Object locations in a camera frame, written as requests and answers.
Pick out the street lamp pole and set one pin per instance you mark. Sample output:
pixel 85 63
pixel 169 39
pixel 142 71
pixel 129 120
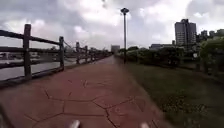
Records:
pixel 125 36

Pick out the red stone-pattern path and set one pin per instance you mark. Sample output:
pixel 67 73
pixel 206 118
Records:
pixel 90 93

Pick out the low building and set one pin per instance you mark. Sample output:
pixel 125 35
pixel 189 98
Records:
pixel 160 46

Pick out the green hedge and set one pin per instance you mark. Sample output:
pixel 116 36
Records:
pixel 166 55

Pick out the grass strip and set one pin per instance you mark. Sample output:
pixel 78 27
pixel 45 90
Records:
pixel 173 90

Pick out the robot's own part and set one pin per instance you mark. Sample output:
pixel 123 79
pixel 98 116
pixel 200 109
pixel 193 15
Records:
pixel 74 124
pixel 144 125

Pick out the tall grey building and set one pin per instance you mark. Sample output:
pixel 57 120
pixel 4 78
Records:
pixel 185 32

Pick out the water surface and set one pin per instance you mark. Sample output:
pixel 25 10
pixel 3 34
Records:
pixel 16 70

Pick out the group of dark buildings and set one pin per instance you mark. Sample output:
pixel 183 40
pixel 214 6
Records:
pixel 210 34

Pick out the wooden post-and-rail fence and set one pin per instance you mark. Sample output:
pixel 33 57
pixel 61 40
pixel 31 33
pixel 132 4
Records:
pixel 27 53

